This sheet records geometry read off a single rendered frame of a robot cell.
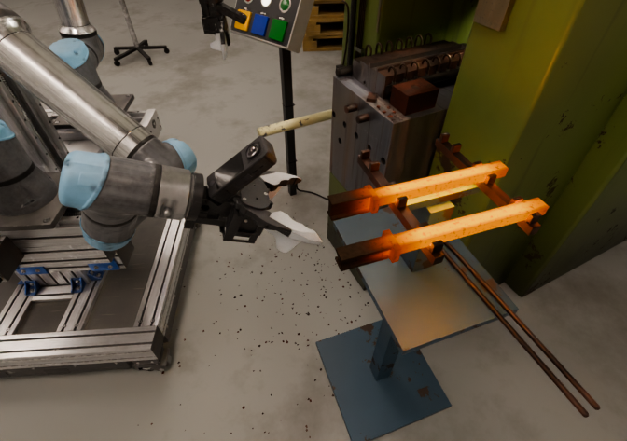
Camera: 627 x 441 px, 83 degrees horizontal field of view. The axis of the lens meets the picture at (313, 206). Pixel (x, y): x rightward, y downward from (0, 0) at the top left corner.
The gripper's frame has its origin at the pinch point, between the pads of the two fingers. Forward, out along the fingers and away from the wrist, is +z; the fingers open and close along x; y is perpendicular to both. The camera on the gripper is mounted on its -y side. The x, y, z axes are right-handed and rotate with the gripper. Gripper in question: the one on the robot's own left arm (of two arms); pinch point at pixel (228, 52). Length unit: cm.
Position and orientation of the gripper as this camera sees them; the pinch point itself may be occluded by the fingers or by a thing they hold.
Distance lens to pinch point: 158.6
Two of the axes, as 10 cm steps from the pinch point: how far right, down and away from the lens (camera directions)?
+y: -10.0, 0.5, -0.5
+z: 0.0, 7.2, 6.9
